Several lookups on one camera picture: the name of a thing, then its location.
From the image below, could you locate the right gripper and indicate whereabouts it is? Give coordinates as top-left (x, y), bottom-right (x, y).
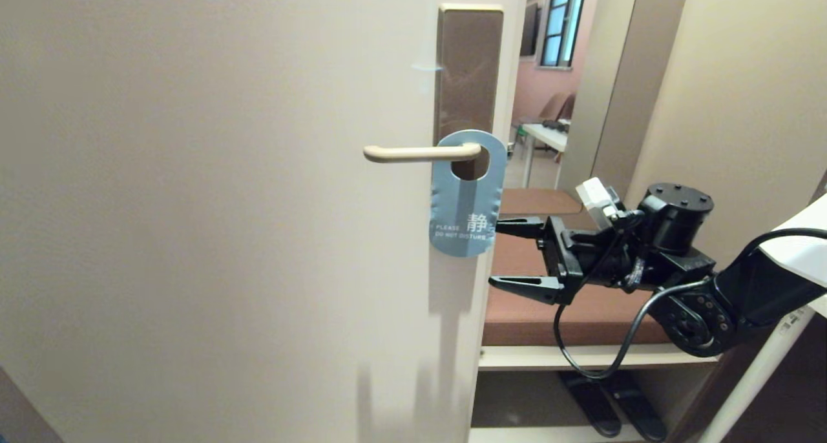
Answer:
top-left (488, 215), bottom-right (647, 305)

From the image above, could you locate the blue door hanger sign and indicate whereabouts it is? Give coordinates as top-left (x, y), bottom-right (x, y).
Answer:
top-left (428, 129), bottom-right (508, 259)

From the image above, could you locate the beige door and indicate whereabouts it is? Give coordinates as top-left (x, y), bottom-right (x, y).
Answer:
top-left (0, 0), bottom-right (529, 443)

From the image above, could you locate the white table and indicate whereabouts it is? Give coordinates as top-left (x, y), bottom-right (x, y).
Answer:
top-left (519, 123), bottom-right (570, 189)

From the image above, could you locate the brown chair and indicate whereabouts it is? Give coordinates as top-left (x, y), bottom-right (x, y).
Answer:
top-left (515, 92), bottom-right (576, 148)

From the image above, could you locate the black slipper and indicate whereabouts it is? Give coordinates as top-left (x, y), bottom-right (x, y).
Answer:
top-left (603, 370), bottom-right (667, 443)
top-left (558, 370), bottom-right (622, 439)

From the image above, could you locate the brown lock plate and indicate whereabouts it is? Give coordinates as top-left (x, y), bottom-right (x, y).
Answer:
top-left (434, 4), bottom-right (505, 181)

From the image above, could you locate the dark framed window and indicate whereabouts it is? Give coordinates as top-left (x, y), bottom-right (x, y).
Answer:
top-left (539, 0), bottom-right (589, 70)

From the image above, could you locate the black cable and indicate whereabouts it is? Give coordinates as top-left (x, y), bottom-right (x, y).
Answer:
top-left (736, 227), bottom-right (827, 271)
top-left (553, 278), bottom-right (712, 381)

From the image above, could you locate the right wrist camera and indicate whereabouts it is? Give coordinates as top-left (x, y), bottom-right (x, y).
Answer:
top-left (574, 177), bottom-right (625, 231)

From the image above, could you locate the white bench frame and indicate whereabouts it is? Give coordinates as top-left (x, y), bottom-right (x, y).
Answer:
top-left (468, 344), bottom-right (722, 443)

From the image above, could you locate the beige door handle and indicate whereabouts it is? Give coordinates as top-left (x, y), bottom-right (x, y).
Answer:
top-left (363, 143), bottom-right (483, 165)

